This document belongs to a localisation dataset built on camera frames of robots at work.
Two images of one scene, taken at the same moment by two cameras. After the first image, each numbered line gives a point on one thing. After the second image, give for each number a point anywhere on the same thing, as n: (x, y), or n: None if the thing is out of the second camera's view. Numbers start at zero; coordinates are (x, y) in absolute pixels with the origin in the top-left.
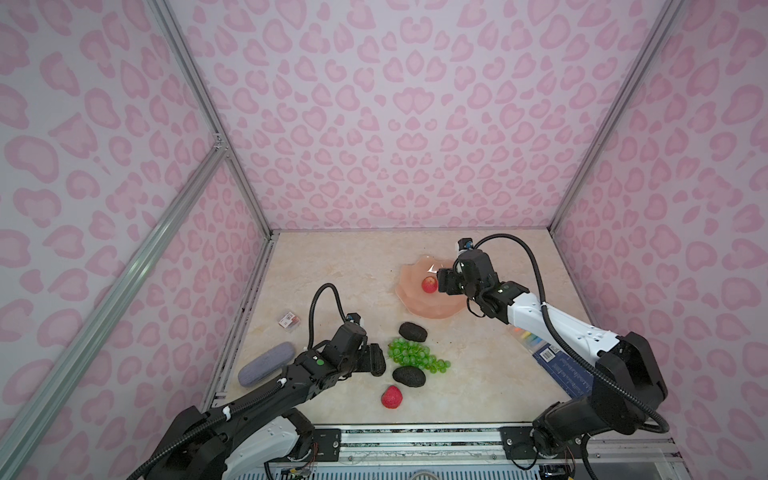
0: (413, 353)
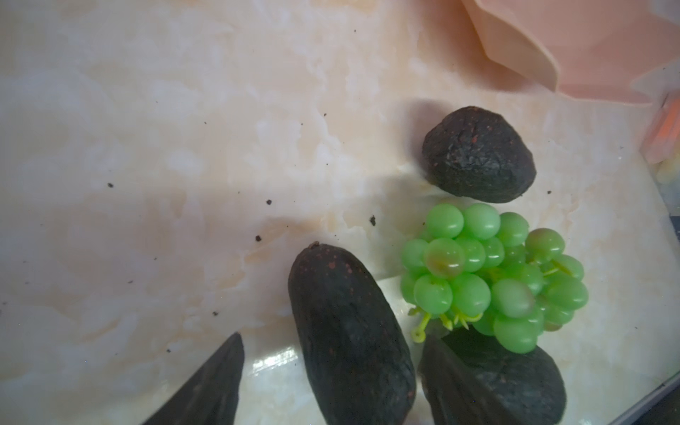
0: (492, 273)
